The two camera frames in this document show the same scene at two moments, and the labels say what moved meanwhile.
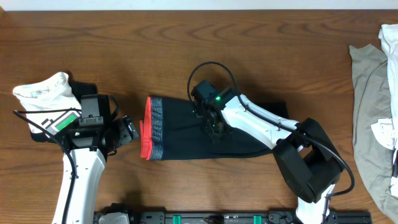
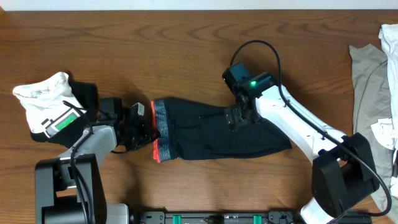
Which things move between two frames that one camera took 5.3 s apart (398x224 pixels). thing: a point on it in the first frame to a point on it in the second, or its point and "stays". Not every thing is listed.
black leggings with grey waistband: x=170 y=131 stays
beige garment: x=372 y=102 stays
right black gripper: x=213 y=136 to x=235 y=119
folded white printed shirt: x=53 y=94 stays
